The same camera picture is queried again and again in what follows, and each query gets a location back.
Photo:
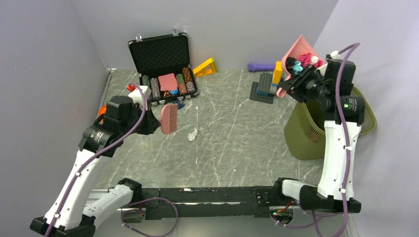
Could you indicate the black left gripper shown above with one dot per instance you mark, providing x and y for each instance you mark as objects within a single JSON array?
[{"x": 151, "y": 123}]

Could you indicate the light blue paper scrap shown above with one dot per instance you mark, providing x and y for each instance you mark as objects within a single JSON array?
[{"x": 297, "y": 68}]

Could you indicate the pink plastic dustpan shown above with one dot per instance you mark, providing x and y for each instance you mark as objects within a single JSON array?
[{"x": 299, "y": 47}]

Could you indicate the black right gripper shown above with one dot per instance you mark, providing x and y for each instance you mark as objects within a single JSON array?
[{"x": 295, "y": 85}]

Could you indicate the yellow tall building block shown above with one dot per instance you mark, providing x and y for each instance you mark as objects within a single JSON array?
[{"x": 277, "y": 73}]

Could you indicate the pink paper scrap front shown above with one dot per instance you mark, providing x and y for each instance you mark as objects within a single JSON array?
[{"x": 305, "y": 59}]

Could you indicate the white paper scrap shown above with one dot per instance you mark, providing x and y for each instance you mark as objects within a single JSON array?
[{"x": 192, "y": 136}]

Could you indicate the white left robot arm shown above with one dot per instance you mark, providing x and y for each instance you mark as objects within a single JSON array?
[{"x": 71, "y": 215}]

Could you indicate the grey building block baseplate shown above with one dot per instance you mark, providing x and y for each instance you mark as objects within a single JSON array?
[{"x": 263, "y": 90}]

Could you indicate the pink hand brush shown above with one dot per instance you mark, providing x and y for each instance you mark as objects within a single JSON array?
[{"x": 168, "y": 119}]

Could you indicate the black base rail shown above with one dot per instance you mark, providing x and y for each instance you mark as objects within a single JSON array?
[{"x": 255, "y": 201}]

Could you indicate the black poker chip case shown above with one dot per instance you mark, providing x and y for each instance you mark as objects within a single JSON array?
[{"x": 161, "y": 55}]

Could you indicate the orange plastic ring toy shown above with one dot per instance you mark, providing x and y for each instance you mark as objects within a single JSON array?
[{"x": 102, "y": 110}]

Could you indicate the purple cylinder toy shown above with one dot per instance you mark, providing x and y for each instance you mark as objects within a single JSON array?
[{"x": 255, "y": 67}]

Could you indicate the yellow triangular toy block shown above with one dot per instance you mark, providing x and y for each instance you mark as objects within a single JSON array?
[{"x": 206, "y": 68}]

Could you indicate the pink card in case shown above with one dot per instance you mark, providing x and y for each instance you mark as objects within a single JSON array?
[{"x": 168, "y": 82}]

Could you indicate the black paper scrap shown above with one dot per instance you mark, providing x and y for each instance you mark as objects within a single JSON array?
[{"x": 290, "y": 63}]

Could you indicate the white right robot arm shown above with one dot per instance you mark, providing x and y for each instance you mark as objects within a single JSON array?
[{"x": 344, "y": 116}]

